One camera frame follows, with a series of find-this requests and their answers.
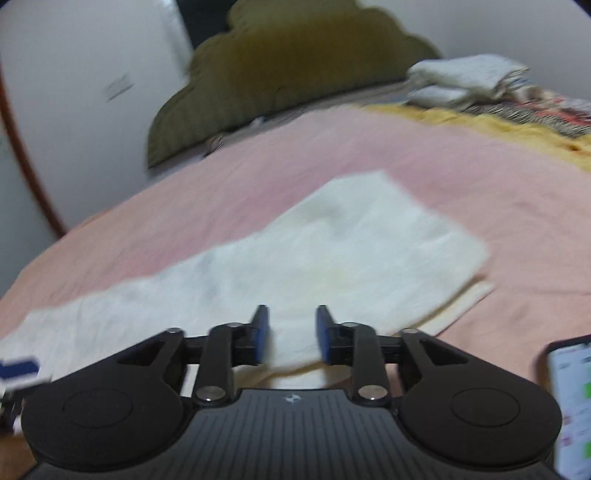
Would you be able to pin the yellow blanket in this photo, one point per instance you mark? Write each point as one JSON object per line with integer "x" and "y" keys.
{"x": 517, "y": 131}

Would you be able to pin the smartphone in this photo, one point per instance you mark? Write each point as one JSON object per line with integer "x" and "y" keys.
{"x": 572, "y": 406}

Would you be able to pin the olive padded headboard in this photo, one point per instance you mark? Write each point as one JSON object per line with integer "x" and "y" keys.
{"x": 286, "y": 64}

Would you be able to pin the folded white cloth pile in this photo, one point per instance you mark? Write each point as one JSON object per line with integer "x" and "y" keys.
{"x": 461, "y": 76}

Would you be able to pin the pink floral bed blanket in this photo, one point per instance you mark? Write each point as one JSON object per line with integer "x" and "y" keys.
{"x": 461, "y": 184}

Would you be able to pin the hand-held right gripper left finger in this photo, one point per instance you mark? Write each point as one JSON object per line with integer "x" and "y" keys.
{"x": 261, "y": 337}

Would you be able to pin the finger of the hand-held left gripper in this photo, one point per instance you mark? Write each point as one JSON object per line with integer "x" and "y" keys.
{"x": 18, "y": 369}

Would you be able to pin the patterned dark cloth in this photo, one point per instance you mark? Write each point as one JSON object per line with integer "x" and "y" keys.
{"x": 545, "y": 110}

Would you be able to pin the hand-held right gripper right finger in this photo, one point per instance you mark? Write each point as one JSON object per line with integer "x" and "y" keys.
{"x": 324, "y": 339}

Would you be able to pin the white blanket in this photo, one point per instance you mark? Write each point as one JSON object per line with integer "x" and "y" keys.
{"x": 323, "y": 258}

